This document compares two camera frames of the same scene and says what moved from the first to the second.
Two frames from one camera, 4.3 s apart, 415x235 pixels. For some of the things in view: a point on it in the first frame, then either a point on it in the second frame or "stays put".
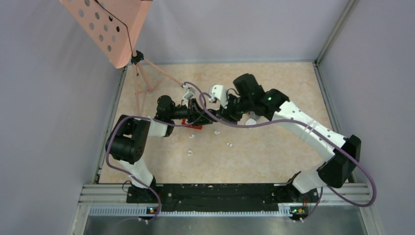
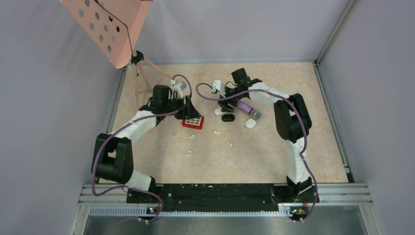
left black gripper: x=196 y=116 to x=187 y=112
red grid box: x=183 y=121 stays put
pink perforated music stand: x=115 y=26 stays put
